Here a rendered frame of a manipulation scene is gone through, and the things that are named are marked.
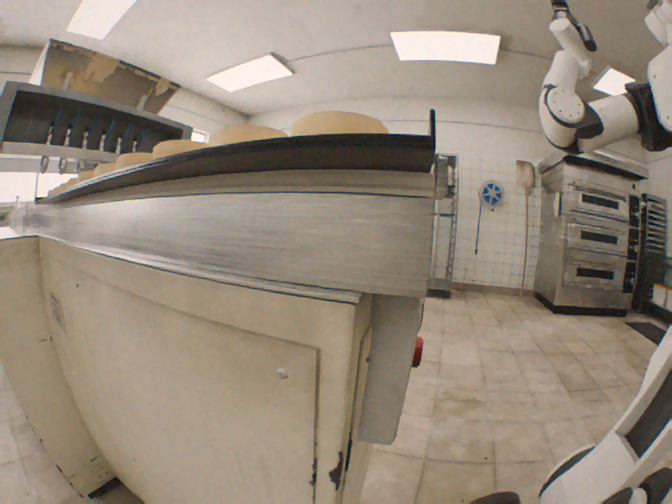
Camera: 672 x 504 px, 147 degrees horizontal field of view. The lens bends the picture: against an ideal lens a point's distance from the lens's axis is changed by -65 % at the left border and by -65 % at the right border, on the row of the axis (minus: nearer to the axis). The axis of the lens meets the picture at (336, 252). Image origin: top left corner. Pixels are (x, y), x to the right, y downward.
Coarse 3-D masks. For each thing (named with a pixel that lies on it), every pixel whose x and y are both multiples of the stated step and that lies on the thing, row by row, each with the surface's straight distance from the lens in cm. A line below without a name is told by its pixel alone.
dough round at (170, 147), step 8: (160, 144) 20; (168, 144) 19; (176, 144) 19; (184, 144) 19; (192, 144) 19; (200, 144) 19; (208, 144) 20; (160, 152) 19; (168, 152) 19; (176, 152) 19
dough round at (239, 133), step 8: (224, 128) 16; (232, 128) 15; (240, 128) 15; (248, 128) 15; (256, 128) 15; (264, 128) 15; (272, 128) 16; (216, 136) 16; (224, 136) 15; (232, 136) 15; (240, 136) 15; (248, 136) 15; (256, 136) 15; (264, 136) 15; (272, 136) 15; (280, 136) 16; (216, 144) 16
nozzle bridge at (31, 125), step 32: (0, 96) 76; (32, 96) 79; (64, 96) 78; (0, 128) 74; (32, 128) 83; (64, 128) 85; (96, 128) 89; (160, 128) 97; (192, 128) 100; (0, 160) 84; (32, 160) 83; (96, 160) 82
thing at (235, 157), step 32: (160, 160) 16; (192, 160) 14; (224, 160) 13; (256, 160) 13; (288, 160) 13; (320, 160) 12; (352, 160) 12; (384, 160) 12; (416, 160) 11; (64, 192) 34; (96, 192) 34
